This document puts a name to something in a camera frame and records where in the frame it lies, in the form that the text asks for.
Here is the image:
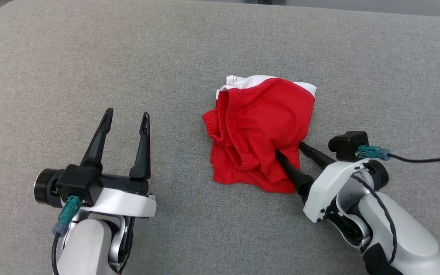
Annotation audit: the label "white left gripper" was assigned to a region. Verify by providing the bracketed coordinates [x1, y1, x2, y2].
[79, 108, 157, 219]

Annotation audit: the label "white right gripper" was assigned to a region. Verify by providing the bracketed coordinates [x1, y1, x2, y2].
[275, 141, 370, 223]

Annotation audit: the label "red shorts with white stripe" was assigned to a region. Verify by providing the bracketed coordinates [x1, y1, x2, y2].
[202, 75, 317, 194]

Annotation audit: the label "black cable with teal plug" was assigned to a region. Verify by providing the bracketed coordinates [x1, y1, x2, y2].
[51, 195, 83, 275]
[352, 145, 440, 265]

